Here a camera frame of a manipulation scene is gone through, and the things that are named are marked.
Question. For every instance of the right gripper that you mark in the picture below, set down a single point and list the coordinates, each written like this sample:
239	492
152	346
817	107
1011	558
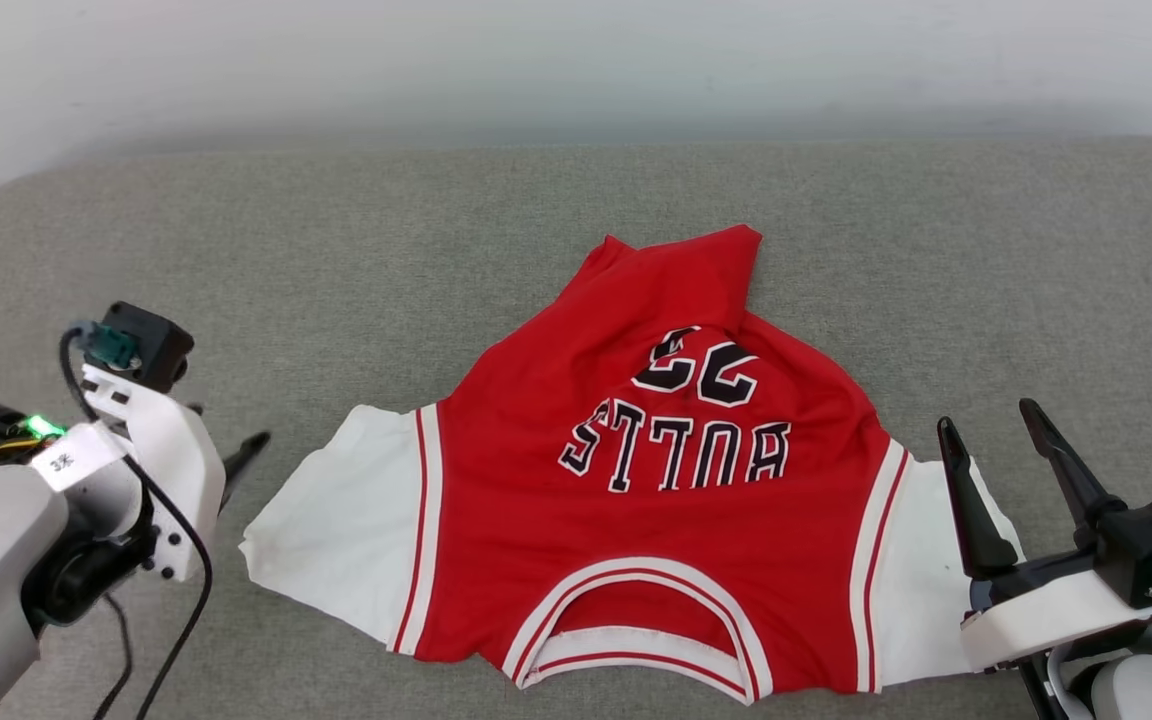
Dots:
1046	610

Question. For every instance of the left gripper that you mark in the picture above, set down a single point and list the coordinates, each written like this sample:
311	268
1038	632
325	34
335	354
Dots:
186	480

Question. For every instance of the red and white basketball jersey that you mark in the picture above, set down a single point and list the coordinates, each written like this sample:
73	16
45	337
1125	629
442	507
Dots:
656	540

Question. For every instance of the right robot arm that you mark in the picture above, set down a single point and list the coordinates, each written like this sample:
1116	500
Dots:
1146	690

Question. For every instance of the white printed label sticker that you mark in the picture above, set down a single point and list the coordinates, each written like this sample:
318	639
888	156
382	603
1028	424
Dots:
76	458

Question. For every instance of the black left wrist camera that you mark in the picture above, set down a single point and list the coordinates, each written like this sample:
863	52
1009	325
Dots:
154	345

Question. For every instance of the teal left camera connector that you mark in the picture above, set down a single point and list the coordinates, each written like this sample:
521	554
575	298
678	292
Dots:
114	347

